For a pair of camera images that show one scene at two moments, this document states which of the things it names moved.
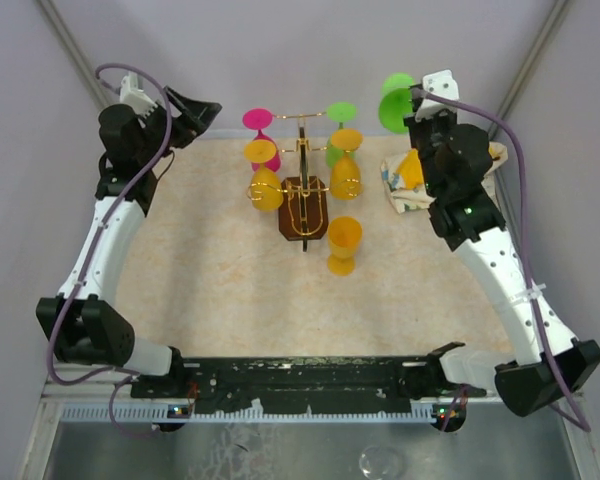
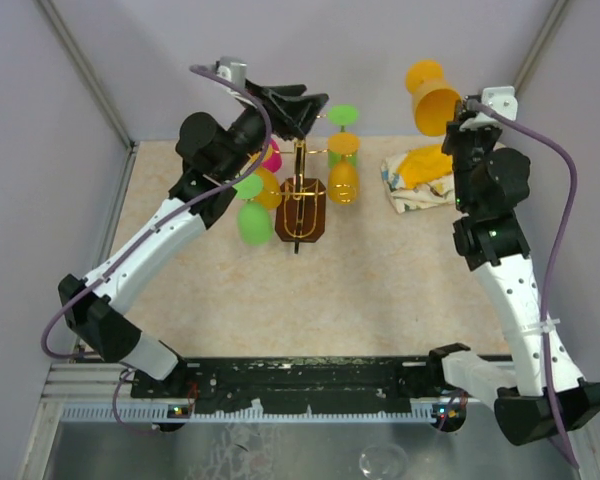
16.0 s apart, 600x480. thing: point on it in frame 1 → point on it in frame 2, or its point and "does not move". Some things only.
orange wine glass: (345, 177) does not move
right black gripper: (413, 125) → (453, 132)
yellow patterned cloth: (405, 179) does not move
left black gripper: (194, 119) → (290, 117)
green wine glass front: (395, 101) → (255, 221)
